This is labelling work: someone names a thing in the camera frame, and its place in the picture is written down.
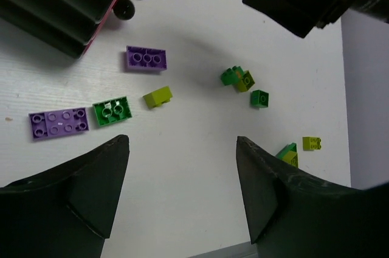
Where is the purple lego brick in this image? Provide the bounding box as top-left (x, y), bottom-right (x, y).
top-left (125, 46), bottom-right (167, 72)

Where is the green 2x3 lego brick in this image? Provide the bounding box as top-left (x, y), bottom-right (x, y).
top-left (92, 96), bottom-right (132, 127)

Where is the lime studded lego brick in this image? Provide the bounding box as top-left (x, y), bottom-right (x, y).
top-left (302, 136), bottom-right (322, 151)

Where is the purple lego plate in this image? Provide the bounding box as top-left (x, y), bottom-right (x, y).
top-left (29, 107), bottom-right (89, 141)

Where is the lime 2x2 lego brick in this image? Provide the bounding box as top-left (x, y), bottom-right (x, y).
top-left (143, 86), bottom-right (173, 109)

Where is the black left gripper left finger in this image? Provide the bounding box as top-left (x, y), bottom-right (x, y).
top-left (1, 134), bottom-right (129, 257)

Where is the lime long lego brick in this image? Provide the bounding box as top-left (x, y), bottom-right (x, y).
top-left (283, 151), bottom-right (298, 168)

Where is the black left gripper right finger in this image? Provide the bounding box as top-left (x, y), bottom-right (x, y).
top-left (236, 136), bottom-right (388, 257)

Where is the green hollow lego brick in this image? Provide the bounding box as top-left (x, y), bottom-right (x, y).
top-left (250, 89), bottom-right (269, 108)

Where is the green lego under lime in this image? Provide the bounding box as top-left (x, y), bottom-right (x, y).
top-left (275, 142), bottom-right (297, 159)

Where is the green lego brick number two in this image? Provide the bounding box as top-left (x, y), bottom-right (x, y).
top-left (220, 66), bottom-right (244, 86)

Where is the lime hollow lego brick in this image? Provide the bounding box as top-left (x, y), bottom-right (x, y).
top-left (236, 71), bottom-right (255, 92)

